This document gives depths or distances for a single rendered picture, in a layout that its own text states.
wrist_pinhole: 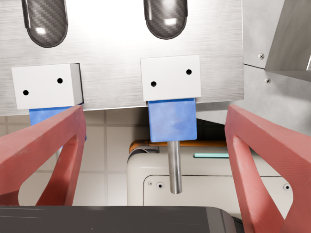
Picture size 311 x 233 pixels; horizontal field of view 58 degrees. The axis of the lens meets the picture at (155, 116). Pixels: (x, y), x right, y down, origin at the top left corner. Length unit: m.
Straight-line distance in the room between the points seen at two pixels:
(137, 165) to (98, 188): 0.38
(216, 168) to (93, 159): 0.53
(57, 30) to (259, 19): 0.21
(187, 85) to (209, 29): 0.06
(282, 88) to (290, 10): 0.08
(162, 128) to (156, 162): 0.64
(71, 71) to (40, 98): 0.03
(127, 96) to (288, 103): 0.19
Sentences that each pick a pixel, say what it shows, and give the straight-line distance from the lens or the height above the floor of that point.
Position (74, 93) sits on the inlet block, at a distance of 0.25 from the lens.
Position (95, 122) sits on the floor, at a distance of 1.16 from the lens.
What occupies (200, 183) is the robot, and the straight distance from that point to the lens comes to 0.92.
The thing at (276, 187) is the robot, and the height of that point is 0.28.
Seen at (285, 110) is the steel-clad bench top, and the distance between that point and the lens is 0.35.
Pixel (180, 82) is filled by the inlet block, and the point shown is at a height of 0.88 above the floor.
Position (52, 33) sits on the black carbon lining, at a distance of 0.29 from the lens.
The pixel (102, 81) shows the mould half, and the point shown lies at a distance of 0.27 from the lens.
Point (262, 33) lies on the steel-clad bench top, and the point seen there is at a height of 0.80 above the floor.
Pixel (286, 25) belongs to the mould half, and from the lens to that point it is 0.33.
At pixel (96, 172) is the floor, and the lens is 1.22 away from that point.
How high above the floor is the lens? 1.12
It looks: 81 degrees down
